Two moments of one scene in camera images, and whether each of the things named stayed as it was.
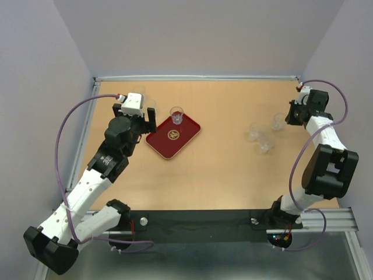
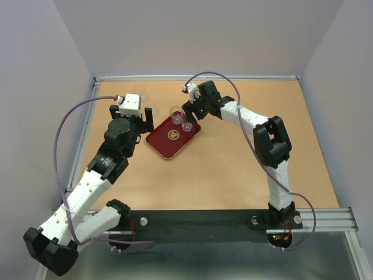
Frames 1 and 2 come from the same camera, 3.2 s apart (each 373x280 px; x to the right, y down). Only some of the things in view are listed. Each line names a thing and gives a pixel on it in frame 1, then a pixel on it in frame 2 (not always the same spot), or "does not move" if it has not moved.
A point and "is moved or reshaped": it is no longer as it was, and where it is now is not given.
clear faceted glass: x=279 y=122 is moved or reshaped
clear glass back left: x=139 y=89 does not move
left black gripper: x=147 y=128 does not move
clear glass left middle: x=150 y=102 does not move
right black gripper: x=289 y=118 -> x=187 y=108
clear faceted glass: x=176 y=113 does not move
